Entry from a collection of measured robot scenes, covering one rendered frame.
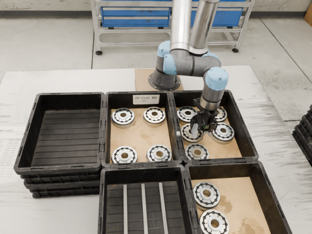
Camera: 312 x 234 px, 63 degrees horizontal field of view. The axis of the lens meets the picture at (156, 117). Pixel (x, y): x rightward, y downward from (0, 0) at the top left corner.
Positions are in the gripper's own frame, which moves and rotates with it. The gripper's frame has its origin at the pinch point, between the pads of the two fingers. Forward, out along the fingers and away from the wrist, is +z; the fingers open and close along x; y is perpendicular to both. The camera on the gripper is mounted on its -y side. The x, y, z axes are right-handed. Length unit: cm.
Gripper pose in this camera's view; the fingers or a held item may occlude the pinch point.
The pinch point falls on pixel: (198, 132)
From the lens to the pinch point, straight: 116.9
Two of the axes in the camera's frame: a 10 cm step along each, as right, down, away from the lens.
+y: 1.7, 7.4, -6.5
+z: -0.6, 6.7, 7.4
